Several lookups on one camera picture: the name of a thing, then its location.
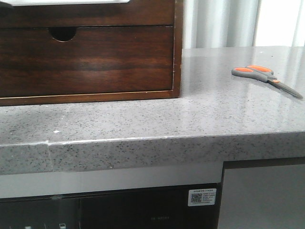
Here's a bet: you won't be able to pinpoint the wooden drawer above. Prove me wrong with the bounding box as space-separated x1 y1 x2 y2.
0 26 173 97
0 0 175 28

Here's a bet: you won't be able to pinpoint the grey orange scissors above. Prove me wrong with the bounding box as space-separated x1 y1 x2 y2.
231 65 303 99

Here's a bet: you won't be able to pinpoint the dark wooden drawer cabinet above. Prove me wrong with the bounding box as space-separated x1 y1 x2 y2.
0 0 183 106

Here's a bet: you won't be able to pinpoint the black built-in appliance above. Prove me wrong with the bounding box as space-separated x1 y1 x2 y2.
0 183 220 229

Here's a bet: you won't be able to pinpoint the white QR code sticker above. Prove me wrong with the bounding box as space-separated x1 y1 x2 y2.
188 188 217 207

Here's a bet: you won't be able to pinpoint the white curtain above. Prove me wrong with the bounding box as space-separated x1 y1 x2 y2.
183 0 305 49

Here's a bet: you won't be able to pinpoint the grey cabinet door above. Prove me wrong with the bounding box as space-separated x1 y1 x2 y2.
218 157 305 229

